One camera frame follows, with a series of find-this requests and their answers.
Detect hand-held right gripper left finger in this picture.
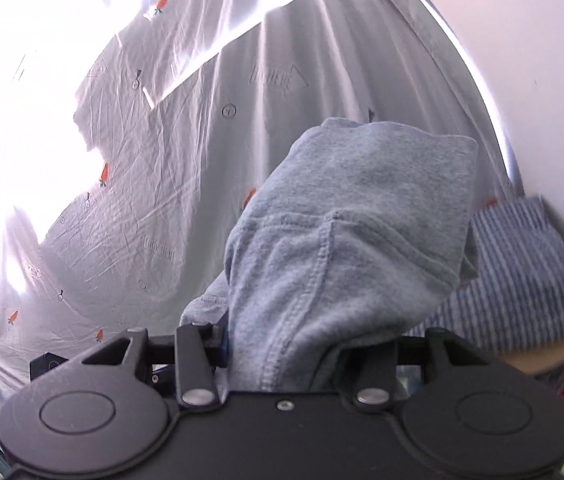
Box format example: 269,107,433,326
81,325,229,407

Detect grey zip hoodie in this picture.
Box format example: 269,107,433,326
180,117,481,394

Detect stack of folded clothes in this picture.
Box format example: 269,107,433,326
402,194,564,411

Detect grey carrot print curtain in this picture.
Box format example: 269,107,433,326
0,0,519,367

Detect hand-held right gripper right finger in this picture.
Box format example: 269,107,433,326
337,327,504,407

